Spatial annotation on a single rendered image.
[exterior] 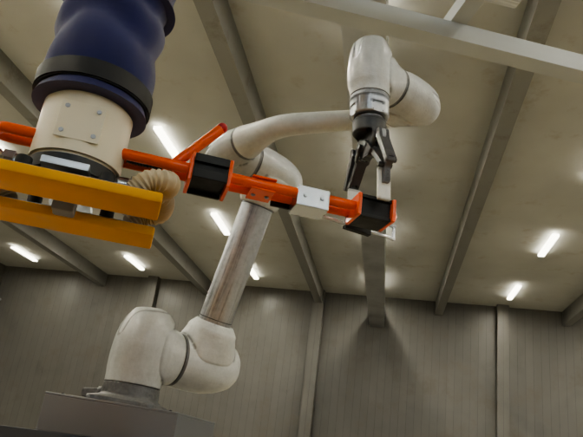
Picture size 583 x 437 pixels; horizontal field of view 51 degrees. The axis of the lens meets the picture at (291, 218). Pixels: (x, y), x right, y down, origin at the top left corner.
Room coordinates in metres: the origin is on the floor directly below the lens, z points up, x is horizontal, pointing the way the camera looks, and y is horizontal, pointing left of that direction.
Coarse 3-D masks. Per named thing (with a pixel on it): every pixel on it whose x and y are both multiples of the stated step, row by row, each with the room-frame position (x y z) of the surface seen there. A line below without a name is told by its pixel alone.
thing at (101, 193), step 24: (0, 168) 0.92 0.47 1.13; (24, 168) 0.92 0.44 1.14; (48, 168) 0.93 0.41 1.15; (24, 192) 1.01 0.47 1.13; (48, 192) 1.00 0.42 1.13; (72, 192) 0.98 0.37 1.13; (96, 192) 0.97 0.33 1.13; (120, 192) 0.96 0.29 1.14; (144, 192) 0.97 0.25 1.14; (144, 216) 1.05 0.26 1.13
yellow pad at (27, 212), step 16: (0, 208) 1.11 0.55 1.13; (16, 208) 1.10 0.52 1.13; (32, 208) 1.11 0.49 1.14; (48, 208) 1.11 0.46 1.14; (32, 224) 1.18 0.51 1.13; (48, 224) 1.17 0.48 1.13; (64, 224) 1.16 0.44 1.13; (80, 224) 1.14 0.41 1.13; (96, 224) 1.14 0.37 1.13; (112, 224) 1.14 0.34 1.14; (128, 224) 1.15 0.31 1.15; (112, 240) 1.22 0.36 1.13; (128, 240) 1.21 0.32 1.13; (144, 240) 1.20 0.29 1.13
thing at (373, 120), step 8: (360, 120) 1.19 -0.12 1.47; (368, 120) 1.18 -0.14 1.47; (376, 120) 1.18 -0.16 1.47; (384, 120) 1.19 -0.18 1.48; (352, 128) 1.21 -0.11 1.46; (360, 128) 1.19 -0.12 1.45; (368, 128) 1.19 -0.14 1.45; (376, 128) 1.18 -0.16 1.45; (360, 136) 1.22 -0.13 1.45; (368, 136) 1.20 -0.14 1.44; (360, 144) 1.23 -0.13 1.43; (376, 144) 1.19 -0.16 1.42; (368, 152) 1.20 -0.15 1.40; (368, 160) 1.23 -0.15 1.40
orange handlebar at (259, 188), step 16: (0, 128) 1.02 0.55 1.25; (16, 128) 1.02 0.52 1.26; (32, 128) 1.03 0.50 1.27; (144, 160) 1.08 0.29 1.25; (160, 160) 1.08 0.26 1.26; (176, 160) 1.09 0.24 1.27; (240, 176) 1.12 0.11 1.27; (256, 176) 1.13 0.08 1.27; (240, 192) 1.17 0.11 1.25; (256, 192) 1.15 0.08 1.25; (272, 192) 1.14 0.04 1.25; (288, 192) 1.14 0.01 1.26; (336, 208) 1.21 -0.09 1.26; (352, 208) 1.18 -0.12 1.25
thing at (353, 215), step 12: (360, 192) 1.16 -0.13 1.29; (360, 204) 1.16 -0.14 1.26; (372, 204) 1.18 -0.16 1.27; (384, 204) 1.19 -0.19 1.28; (348, 216) 1.22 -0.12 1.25; (360, 216) 1.18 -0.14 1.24; (372, 216) 1.18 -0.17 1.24; (384, 216) 1.19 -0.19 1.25; (372, 228) 1.24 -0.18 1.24; (384, 228) 1.23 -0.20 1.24
